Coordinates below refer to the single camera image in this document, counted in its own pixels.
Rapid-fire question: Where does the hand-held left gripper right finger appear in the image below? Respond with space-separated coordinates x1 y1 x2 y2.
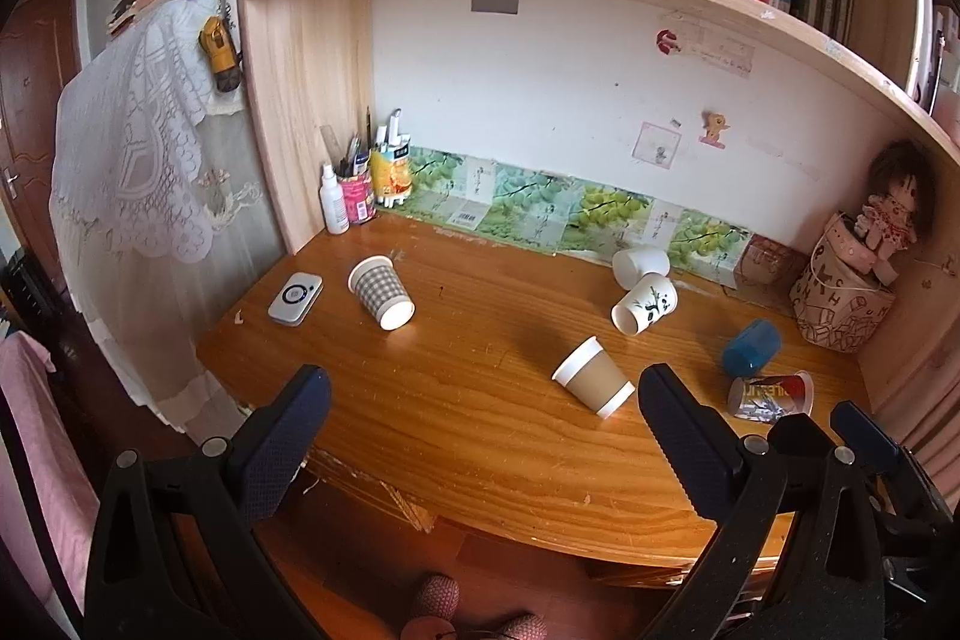
636 362 887 640

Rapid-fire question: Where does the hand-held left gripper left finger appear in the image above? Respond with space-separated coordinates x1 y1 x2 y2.
82 364 333 640

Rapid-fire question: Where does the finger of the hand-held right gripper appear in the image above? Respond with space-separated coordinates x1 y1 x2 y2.
829 400 902 477

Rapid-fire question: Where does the red printed clear cup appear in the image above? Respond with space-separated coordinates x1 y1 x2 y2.
727 370 816 423

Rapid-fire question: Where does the brown paper cup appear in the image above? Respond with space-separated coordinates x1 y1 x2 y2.
551 336 638 420

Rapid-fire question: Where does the blue plastic cup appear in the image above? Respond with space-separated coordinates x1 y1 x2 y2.
721 319 783 379

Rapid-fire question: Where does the white panda print cup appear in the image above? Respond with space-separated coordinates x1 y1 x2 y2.
610 274 679 337

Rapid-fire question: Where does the grey checkered paper cup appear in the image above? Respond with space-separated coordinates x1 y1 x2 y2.
348 255 416 333

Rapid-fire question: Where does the plain white cup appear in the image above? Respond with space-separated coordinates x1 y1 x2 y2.
612 245 671 292

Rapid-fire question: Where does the patterned fabric bag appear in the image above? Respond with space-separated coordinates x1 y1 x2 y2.
788 211 898 355

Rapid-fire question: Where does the white square electronic device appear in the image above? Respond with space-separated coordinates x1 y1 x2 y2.
268 272 325 328

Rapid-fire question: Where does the pink patterned box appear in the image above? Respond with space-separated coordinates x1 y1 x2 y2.
733 235 809 298

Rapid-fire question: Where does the pink slipper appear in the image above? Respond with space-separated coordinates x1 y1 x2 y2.
400 573 461 640
498 613 549 640

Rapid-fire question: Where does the rag doll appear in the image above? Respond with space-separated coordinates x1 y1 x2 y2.
853 140 933 283

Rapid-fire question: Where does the pink cloth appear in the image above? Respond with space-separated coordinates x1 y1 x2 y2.
0 331 101 615

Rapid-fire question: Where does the grape print paper strip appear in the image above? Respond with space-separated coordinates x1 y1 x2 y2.
390 145 753 290

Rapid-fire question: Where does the white spray bottle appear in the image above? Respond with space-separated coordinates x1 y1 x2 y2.
319 163 352 236

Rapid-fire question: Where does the pink pen holder can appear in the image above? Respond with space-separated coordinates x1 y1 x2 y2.
336 170 378 226

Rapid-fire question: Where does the yellow printed pen holder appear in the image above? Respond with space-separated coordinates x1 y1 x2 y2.
371 137 416 208

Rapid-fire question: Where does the clear plastic ruler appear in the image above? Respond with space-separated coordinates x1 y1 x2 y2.
319 124 344 176

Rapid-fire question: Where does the white lace cloth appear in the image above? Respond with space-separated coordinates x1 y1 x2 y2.
48 0 290 435

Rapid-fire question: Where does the wooden bookshelf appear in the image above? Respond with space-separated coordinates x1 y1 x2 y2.
236 0 960 420

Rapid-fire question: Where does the yellow toy car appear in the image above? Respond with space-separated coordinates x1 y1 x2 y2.
198 15 243 95

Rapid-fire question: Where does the brown wooden door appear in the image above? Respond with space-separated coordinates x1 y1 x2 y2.
0 0 82 319

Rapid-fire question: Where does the square stamp wall sticker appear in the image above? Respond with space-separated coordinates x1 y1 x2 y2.
633 120 683 166

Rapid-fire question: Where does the orange cartoon wall sticker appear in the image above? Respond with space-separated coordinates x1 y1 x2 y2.
698 110 733 151

